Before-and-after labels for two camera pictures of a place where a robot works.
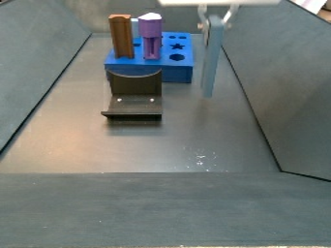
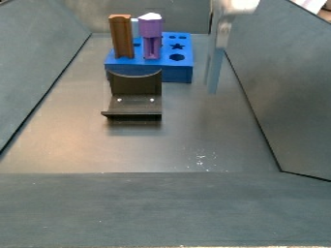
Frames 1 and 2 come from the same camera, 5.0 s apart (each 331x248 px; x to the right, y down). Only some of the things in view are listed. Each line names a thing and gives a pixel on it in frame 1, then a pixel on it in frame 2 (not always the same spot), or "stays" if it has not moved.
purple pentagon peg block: x=150 y=33 stays
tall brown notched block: x=122 y=33 stays
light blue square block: x=135 y=32 stays
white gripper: x=202 y=5 → x=234 y=7
